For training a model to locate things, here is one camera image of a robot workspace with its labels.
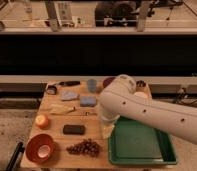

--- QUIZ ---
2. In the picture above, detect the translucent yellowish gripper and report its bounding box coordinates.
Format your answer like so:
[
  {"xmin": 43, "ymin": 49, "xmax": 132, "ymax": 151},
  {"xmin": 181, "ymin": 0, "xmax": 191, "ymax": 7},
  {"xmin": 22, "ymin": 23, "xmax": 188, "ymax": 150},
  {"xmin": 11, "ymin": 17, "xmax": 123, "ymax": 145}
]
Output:
[{"xmin": 101, "ymin": 120, "xmax": 116, "ymax": 139}]

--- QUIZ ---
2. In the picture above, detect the yellow banana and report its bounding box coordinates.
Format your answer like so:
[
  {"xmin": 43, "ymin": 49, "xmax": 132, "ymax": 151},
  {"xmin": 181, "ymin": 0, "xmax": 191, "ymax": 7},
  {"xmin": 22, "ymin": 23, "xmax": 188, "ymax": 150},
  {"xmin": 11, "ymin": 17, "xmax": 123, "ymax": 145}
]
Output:
[{"xmin": 48, "ymin": 104, "xmax": 77, "ymax": 116}]

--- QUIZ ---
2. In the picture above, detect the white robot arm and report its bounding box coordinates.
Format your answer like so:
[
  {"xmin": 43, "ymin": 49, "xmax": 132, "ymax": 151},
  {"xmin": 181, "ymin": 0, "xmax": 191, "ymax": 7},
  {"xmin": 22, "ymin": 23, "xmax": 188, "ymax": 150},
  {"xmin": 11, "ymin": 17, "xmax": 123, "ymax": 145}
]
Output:
[{"xmin": 98, "ymin": 74, "xmax": 197, "ymax": 144}]

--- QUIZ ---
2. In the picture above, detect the blue plastic cup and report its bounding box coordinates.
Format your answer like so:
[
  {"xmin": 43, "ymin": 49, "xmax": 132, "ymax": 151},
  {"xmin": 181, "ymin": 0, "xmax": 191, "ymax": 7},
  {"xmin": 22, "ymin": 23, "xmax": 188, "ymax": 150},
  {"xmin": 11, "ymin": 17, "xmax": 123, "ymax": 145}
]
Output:
[{"xmin": 87, "ymin": 79, "xmax": 97, "ymax": 93}]

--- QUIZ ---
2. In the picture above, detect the dark metal cup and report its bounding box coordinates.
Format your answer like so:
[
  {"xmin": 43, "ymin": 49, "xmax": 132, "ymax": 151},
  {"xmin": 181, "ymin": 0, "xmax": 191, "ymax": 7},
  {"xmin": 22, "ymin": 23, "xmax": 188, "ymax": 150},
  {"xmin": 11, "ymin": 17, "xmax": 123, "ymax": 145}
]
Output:
[{"xmin": 136, "ymin": 80, "xmax": 146, "ymax": 88}]

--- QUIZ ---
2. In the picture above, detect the small white cup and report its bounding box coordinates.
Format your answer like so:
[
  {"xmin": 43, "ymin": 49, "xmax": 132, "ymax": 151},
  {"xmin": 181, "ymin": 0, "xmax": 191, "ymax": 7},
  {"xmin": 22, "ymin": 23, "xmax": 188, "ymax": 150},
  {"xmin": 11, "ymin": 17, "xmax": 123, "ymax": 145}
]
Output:
[{"xmin": 37, "ymin": 145, "xmax": 51, "ymax": 158}]

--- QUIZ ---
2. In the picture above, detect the metal fork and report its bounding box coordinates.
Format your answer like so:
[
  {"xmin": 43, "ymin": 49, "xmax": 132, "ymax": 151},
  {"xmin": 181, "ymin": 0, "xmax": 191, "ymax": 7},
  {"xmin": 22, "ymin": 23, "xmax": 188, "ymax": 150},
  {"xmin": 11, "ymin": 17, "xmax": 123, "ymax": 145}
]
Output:
[{"xmin": 84, "ymin": 112, "xmax": 98, "ymax": 116}]

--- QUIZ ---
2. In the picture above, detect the green plastic tray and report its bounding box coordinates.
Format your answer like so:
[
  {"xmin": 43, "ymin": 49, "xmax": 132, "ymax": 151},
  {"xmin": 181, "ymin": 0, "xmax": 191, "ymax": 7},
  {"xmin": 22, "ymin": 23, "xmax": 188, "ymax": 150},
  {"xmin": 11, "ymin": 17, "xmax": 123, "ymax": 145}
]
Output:
[{"xmin": 108, "ymin": 117, "xmax": 177, "ymax": 166}]

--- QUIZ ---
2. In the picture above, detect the bunch of dark grapes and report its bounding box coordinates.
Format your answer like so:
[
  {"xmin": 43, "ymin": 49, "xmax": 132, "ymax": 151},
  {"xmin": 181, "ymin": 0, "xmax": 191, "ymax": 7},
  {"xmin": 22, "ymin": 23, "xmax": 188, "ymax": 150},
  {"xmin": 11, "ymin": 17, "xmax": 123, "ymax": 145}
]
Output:
[{"xmin": 66, "ymin": 139, "xmax": 101, "ymax": 157}]

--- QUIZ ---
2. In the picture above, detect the blue sponge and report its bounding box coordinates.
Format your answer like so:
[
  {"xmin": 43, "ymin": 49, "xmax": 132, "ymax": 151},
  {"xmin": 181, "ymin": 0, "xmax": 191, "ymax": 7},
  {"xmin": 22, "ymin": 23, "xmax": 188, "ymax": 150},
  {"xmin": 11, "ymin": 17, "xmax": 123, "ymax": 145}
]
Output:
[{"xmin": 80, "ymin": 96, "xmax": 97, "ymax": 107}]

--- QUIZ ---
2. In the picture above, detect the black rectangular block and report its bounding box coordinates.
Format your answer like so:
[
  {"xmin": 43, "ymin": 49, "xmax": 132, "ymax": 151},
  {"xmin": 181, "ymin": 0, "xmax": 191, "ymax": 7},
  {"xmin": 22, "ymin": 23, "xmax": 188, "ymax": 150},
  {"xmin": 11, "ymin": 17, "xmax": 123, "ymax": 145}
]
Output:
[{"xmin": 63, "ymin": 125, "xmax": 85, "ymax": 135}]

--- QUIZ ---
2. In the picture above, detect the white round container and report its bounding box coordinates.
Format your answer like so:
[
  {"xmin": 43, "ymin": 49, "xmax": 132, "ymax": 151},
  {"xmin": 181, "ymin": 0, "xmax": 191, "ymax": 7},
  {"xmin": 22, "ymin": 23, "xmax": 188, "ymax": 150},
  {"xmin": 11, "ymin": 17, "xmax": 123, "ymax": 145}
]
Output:
[{"xmin": 134, "ymin": 91, "xmax": 148, "ymax": 99}]

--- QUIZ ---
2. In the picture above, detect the purple bowl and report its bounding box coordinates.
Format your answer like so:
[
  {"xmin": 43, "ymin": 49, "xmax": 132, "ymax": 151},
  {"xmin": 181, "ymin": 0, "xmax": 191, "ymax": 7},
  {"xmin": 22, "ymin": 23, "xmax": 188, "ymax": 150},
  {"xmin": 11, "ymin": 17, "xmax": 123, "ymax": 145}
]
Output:
[{"xmin": 102, "ymin": 77, "xmax": 116, "ymax": 88}]

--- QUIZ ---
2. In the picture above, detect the grey-blue cloth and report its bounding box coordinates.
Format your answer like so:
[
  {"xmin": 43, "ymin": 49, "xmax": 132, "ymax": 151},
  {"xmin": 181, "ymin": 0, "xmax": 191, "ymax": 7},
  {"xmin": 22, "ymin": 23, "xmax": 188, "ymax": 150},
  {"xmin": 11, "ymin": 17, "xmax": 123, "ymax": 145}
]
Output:
[{"xmin": 60, "ymin": 91, "xmax": 78, "ymax": 101}]

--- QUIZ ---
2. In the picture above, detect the orange apple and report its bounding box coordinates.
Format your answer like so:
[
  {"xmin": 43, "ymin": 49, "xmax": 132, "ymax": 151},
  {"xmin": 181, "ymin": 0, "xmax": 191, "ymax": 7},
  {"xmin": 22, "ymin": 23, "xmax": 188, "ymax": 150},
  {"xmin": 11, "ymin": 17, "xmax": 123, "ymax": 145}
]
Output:
[{"xmin": 35, "ymin": 115, "xmax": 50, "ymax": 129}]

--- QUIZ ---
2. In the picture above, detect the orange bowl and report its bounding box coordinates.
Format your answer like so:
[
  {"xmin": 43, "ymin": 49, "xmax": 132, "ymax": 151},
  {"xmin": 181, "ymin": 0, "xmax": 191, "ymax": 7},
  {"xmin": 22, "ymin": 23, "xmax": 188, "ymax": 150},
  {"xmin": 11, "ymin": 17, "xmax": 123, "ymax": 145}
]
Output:
[{"xmin": 25, "ymin": 134, "xmax": 54, "ymax": 164}]

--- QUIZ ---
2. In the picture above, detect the black object at table edge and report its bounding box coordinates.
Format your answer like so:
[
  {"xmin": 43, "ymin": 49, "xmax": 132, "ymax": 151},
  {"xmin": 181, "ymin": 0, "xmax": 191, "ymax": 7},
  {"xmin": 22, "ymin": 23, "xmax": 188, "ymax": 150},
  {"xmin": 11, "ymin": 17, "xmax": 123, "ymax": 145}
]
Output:
[{"xmin": 5, "ymin": 142, "xmax": 25, "ymax": 171}]

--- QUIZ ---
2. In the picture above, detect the black chair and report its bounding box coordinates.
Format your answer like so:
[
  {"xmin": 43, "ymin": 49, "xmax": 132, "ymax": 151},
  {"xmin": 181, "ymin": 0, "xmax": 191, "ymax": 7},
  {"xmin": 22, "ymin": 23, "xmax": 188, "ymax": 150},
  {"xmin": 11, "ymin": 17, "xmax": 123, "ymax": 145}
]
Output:
[{"xmin": 94, "ymin": 1, "xmax": 139, "ymax": 27}]

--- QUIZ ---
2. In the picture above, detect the black handled tool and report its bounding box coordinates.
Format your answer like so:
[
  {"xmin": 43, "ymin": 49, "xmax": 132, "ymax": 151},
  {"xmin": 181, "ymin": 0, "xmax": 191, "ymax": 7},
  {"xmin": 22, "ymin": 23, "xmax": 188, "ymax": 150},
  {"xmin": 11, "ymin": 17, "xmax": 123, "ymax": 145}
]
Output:
[{"xmin": 58, "ymin": 81, "xmax": 80, "ymax": 86}]

